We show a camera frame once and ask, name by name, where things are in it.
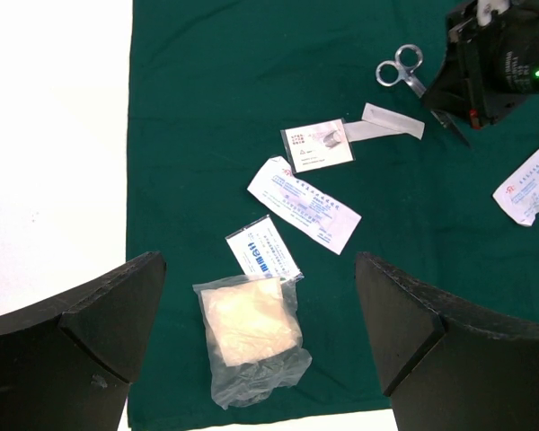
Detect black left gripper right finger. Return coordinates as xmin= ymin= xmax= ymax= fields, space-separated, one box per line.
xmin=355 ymin=252 xmax=539 ymax=430

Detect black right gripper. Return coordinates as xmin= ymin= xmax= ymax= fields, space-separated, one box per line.
xmin=421 ymin=1 xmax=539 ymax=147

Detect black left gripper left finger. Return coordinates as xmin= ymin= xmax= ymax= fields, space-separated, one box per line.
xmin=0 ymin=252 xmax=166 ymax=430

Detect curved steel scissors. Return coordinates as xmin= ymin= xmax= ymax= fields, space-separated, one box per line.
xmin=376 ymin=44 xmax=426 ymax=98

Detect white paper strip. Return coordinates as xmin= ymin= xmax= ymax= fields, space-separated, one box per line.
xmin=343 ymin=120 xmax=402 ymax=143
xmin=361 ymin=103 xmax=425 ymax=140

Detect small suture needle packet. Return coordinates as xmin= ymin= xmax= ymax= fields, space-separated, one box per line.
xmin=280 ymin=119 xmax=355 ymax=173

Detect green surgical drape cloth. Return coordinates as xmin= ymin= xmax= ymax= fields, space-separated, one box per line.
xmin=127 ymin=1 xmax=539 ymax=430

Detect long white blue pouch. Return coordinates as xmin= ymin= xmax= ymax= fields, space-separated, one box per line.
xmin=247 ymin=156 xmax=361 ymax=255

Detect clear bag beige gauze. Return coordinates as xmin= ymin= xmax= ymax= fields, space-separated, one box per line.
xmin=193 ymin=275 xmax=312 ymax=409

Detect small white blue packet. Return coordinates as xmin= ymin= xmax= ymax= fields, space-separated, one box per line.
xmin=225 ymin=215 xmax=304 ymax=281

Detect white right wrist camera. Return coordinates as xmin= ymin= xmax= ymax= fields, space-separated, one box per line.
xmin=475 ymin=0 xmax=511 ymax=27

